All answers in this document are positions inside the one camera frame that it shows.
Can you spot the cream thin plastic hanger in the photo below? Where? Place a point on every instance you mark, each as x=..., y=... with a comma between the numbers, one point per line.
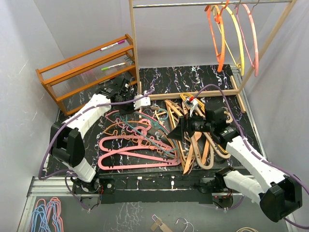
x=160, y=113

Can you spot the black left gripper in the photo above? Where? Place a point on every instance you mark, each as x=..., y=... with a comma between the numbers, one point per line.
x=131, y=109

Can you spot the orange wooden shelf rack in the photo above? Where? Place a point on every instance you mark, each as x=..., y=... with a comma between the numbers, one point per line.
x=69, y=77

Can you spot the beige flat hanger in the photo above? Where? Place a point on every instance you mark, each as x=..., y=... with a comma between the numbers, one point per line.
x=205, y=160

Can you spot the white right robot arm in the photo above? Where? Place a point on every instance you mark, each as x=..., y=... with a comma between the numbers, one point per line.
x=278, y=194

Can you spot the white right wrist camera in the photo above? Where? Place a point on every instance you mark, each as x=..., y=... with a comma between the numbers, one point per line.
x=191, y=104

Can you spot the wooden clip hanger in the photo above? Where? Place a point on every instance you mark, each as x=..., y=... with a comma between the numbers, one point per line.
x=158, y=223

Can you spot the green capped marker pen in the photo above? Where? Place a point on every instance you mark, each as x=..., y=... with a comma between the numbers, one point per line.
x=114, y=66

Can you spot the blue and pink wire hangers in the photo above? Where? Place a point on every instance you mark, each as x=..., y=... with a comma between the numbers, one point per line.
x=46, y=216

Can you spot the teal wire hanger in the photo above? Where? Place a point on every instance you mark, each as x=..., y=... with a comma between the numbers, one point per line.
x=152, y=123

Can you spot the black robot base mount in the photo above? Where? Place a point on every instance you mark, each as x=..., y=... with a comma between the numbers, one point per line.
x=155, y=186

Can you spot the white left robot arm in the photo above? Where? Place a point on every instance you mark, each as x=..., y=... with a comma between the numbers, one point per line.
x=68, y=147

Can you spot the purple capped marker pen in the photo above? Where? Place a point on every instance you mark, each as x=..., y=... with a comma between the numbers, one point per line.
x=111, y=45

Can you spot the orange plastic hanger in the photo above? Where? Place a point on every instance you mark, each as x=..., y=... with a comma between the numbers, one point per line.
x=218, y=18

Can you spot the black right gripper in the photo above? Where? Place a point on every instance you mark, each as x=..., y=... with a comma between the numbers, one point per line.
x=189, y=124

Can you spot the thick pink plastic hanger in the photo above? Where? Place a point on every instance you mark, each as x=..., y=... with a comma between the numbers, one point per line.
x=162, y=161

